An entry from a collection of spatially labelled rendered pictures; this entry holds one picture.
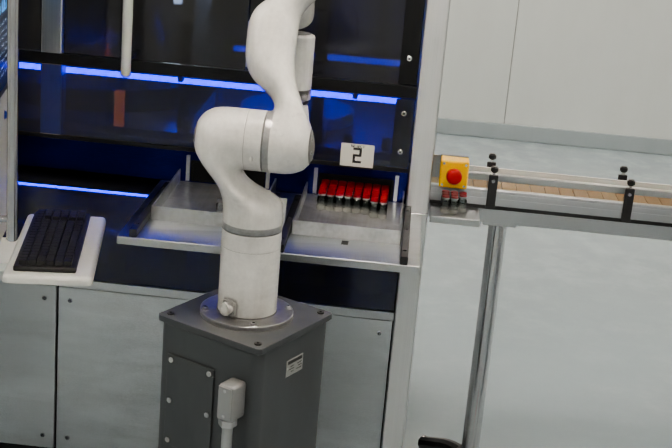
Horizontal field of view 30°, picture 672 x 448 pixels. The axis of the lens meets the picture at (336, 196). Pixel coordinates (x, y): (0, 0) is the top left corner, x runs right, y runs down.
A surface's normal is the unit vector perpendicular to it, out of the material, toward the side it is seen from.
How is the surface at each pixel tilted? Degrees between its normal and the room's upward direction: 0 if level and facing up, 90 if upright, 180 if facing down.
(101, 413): 90
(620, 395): 0
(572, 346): 0
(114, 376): 90
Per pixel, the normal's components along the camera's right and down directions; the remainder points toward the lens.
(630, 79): -0.07, 0.28
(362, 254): 0.08, -0.95
